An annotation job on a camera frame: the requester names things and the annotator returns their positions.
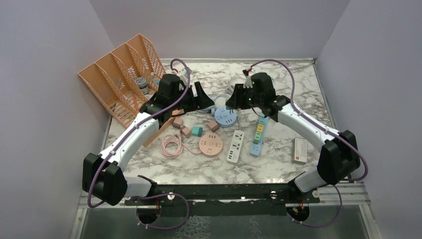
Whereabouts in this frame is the small white red box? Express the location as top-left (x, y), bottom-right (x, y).
top-left (293, 138), bottom-right (307, 165)

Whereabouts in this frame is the pink round power socket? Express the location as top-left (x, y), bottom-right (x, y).
top-left (199, 133), bottom-right (223, 158)

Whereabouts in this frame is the pink coiled cable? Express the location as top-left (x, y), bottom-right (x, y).
top-left (161, 133), bottom-right (203, 160)

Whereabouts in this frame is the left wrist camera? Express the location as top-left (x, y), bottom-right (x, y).
top-left (171, 68), bottom-right (188, 85)

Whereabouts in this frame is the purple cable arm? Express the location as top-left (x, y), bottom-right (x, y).
top-left (249, 59), bottom-right (369, 183)
top-left (87, 58), bottom-right (192, 209)

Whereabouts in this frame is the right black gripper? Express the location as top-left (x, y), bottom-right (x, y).
top-left (226, 84), bottom-right (263, 110)

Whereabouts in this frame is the pink plug adapter left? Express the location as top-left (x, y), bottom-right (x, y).
top-left (172, 117), bottom-right (184, 129)

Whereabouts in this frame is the white power strip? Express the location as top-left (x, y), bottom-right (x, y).
top-left (226, 130), bottom-right (244, 163)

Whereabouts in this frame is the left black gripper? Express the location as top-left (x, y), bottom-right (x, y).
top-left (170, 82), bottom-right (214, 113)

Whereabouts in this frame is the blue round power socket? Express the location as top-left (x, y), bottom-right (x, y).
top-left (214, 106), bottom-right (237, 128)

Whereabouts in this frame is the pink plug adapter small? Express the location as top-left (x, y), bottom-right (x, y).
top-left (181, 127), bottom-right (192, 138)

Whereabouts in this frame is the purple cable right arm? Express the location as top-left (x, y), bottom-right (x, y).
top-left (249, 59), bottom-right (369, 183)

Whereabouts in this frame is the black mounting rail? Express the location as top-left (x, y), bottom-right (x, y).
top-left (124, 183), bottom-right (320, 217)

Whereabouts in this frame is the orange plastic file rack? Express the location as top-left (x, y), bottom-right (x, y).
top-left (78, 34), bottom-right (165, 128)

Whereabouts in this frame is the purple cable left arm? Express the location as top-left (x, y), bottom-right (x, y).
top-left (87, 58), bottom-right (192, 209)

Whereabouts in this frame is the blue power strip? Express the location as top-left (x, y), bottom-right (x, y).
top-left (249, 120), bottom-right (269, 157)

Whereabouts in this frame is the yellow plug adapter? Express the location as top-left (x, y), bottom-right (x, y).
top-left (256, 123), bottom-right (265, 133)

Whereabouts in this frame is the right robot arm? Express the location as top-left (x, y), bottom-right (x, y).
top-left (226, 72), bottom-right (360, 203)

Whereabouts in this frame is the green plug adapter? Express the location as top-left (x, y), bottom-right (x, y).
top-left (253, 131), bottom-right (262, 144)

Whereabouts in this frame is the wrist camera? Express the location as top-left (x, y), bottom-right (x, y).
top-left (242, 67), bottom-right (253, 89)
top-left (171, 68), bottom-right (188, 85)

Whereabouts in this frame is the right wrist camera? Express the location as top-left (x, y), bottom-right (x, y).
top-left (242, 67), bottom-right (253, 89)

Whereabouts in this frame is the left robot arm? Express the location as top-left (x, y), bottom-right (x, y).
top-left (82, 74), bottom-right (213, 208)

